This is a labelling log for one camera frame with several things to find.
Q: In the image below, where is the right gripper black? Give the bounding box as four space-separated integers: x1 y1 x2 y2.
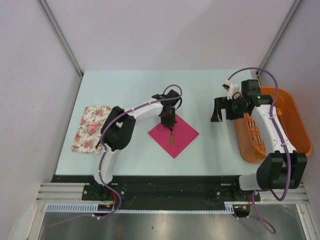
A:
211 95 248 122

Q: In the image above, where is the pink paper napkin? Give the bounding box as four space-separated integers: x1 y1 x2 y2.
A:
148 114 199 159

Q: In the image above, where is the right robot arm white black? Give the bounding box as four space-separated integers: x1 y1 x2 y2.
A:
210 79 307 201

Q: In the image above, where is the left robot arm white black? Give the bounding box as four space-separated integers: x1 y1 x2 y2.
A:
90 90 182 200

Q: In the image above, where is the orange plastic basin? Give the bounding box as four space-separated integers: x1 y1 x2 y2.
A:
235 88 312 164

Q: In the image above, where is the floral cloth mat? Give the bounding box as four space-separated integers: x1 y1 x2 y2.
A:
71 105 112 155

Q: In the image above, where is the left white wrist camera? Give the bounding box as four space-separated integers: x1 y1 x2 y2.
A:
151 94 171 102

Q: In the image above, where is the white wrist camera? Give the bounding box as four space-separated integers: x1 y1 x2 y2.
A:
151 94 171 102
222 79 241 100

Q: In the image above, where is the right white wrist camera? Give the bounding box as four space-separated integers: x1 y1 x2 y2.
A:
222 79 241 100

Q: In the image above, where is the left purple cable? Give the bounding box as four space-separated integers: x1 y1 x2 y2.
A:
47 84 183 227

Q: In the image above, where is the purple cable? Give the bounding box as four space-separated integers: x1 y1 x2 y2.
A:
226 66 295 235
47 84 183 227

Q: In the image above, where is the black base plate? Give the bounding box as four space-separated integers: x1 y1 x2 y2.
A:
51 175 252 211

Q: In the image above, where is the white cable duct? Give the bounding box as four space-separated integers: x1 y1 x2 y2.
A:
46 202 235 214

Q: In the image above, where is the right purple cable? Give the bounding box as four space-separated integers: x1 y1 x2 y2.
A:
226 66 295 235

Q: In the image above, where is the right aluminium corner post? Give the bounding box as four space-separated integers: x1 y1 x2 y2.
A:
257 0 303 76

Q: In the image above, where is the aluminium corner post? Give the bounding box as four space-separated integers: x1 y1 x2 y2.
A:
36 0 84 79
257 0 303 76

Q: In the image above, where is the aluminium rail frame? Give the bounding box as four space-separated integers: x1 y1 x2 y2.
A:
36 182 309 204

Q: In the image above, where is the left aluminium corner post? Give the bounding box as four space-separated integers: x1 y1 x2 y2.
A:
36 0 84 79

